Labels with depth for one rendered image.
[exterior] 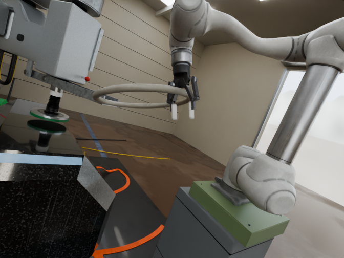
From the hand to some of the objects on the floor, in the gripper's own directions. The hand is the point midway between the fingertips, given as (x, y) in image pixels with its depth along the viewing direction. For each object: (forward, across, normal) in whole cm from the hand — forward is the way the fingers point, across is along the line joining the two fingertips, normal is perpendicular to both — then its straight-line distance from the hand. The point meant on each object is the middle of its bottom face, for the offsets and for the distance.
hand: (182, 113), depth 76 cm
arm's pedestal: (+123, +23, -24) cm, 128 cm away
